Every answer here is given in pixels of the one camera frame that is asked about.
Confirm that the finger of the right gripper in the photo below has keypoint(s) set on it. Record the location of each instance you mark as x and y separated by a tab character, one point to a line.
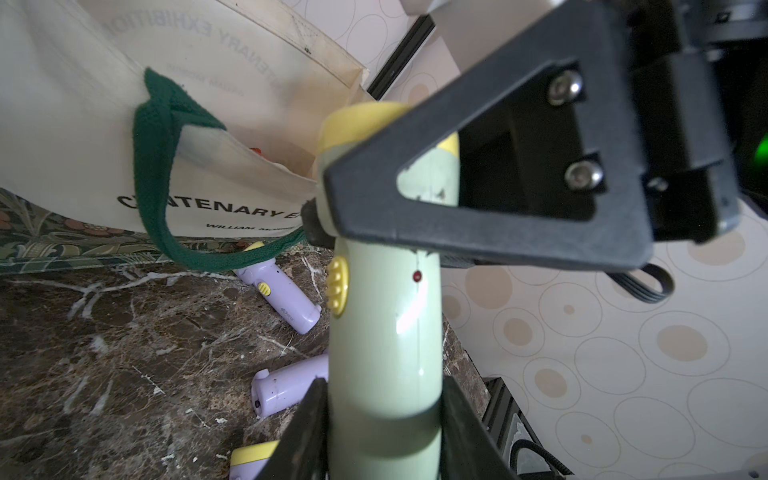
554	157

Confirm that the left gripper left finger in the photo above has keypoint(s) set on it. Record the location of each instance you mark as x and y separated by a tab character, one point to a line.
302	452

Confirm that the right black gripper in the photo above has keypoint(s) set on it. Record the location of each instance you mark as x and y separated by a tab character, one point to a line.
699	82

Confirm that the pale green flashlight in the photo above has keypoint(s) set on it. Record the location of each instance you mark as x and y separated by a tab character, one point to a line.
384	336

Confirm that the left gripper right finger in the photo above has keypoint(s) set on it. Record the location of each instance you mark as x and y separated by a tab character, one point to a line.
467	450

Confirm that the purple flashlight yellow head sideways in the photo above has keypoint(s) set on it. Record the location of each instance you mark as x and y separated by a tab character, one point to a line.
273	392

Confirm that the cream green tote bag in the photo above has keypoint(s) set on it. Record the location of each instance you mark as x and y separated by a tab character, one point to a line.
134	131

